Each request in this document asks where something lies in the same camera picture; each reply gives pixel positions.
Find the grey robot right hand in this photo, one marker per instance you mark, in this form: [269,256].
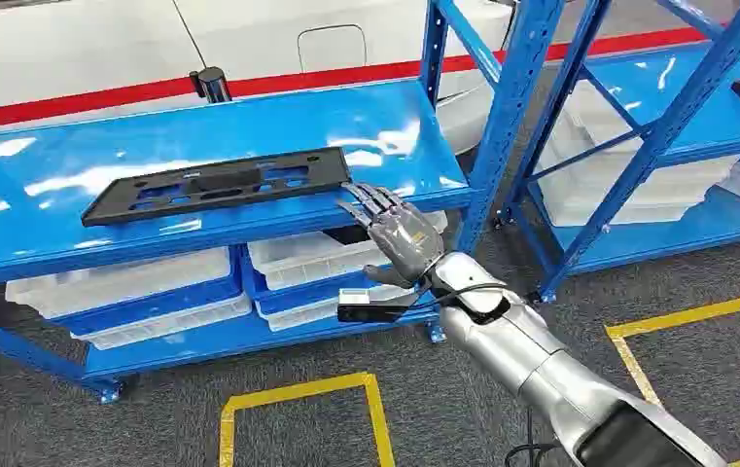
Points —
[408,242]

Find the black plastic bracket plate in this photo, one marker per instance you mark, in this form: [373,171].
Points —
[112,206]

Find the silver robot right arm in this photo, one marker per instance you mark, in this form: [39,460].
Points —
[524,348]

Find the blue metal shelf rack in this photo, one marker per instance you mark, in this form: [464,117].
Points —
[698,96]
[215,129]

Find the white car body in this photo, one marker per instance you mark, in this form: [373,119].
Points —
[86,45]

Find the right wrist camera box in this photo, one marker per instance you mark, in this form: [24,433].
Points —
[369,309]

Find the black cylindrical post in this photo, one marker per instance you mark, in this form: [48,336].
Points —
[213,85]

